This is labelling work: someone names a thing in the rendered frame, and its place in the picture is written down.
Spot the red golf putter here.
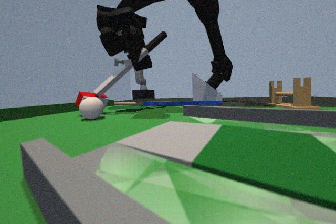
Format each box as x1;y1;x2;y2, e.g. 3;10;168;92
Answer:
75;31;167;109

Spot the white golf ball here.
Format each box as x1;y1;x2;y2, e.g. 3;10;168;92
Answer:
79;97;104;119

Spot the green mat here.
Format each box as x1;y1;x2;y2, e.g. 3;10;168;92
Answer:
0;105;252;224

